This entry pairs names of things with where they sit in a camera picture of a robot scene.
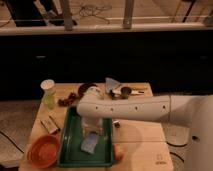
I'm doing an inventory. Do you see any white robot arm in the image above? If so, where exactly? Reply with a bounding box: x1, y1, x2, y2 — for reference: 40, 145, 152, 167
77, 87, 213, 171

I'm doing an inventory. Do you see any orange round object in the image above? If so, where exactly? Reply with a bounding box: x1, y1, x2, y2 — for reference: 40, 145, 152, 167
114, 145, 124, 161

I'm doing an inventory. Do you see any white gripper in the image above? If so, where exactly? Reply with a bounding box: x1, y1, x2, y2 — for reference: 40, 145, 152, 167
81, 117, 103, 136

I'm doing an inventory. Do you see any grey blue cloth piece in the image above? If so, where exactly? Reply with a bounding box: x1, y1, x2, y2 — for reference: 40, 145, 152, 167
105, 77, 121, 93

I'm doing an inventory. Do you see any light blue sponge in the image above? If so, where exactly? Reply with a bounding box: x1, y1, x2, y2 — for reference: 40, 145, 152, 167
81, 132, 99, 154

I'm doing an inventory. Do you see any small dark metal cup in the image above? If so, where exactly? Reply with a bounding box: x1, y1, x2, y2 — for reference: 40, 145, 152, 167
121, 87, 132, 99

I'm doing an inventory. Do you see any orange plastic bowl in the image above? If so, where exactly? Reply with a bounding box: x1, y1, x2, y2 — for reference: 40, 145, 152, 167
27, 135, 60, 169

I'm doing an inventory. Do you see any small brown box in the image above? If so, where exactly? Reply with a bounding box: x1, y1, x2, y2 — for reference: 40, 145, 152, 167
40, 116, 60, 134

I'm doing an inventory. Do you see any green plastic tray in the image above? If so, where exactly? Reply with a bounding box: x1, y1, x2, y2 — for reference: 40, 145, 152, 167
57, 107, 114, 168

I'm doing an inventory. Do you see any reddish brown toy food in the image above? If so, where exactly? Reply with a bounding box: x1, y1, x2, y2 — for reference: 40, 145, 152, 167
58, 92, 77, 107

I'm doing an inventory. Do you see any dark red round plate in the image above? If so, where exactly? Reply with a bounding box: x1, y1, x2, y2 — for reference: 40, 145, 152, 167
78, 83, 94, 98

